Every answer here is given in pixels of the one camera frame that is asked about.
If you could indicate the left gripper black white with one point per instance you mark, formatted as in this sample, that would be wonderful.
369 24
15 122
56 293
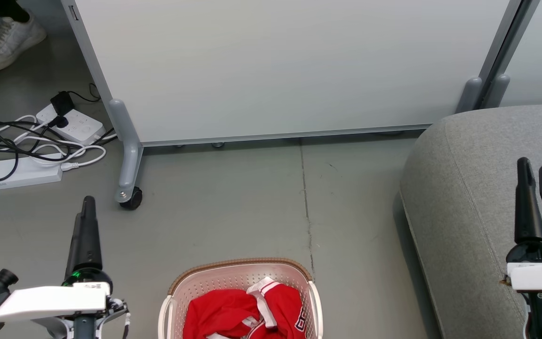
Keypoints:
54 299

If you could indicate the narrow white partition panel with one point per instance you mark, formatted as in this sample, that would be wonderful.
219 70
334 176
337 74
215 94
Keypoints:
541 47

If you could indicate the white flat power strip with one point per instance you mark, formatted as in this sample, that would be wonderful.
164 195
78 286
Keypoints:
26 174

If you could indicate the grey fabric sofa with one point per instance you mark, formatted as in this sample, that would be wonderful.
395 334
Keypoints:
464 197

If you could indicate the black power adapter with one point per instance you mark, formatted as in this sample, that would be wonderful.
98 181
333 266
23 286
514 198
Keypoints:
61 102

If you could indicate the white sneaker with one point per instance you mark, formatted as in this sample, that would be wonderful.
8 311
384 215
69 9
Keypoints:
10 42

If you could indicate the white power strip with sockets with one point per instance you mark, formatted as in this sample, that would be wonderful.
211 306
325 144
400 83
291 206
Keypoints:
80 126

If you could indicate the red garment with white trim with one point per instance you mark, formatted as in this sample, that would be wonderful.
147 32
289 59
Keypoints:
219 313

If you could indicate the grey partition leg with caster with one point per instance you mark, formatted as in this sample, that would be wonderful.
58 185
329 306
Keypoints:
127 146

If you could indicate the black caster wheel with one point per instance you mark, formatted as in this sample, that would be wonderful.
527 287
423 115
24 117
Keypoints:
133 199

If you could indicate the large white partition panel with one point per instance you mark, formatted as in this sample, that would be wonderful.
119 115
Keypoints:
275 66

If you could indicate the black plug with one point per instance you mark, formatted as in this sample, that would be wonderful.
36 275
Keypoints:
59 122

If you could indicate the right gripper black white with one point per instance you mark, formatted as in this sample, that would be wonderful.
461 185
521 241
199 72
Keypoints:
539 275

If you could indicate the white perforated laundry basket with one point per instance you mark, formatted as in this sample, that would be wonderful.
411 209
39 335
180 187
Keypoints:
233 278

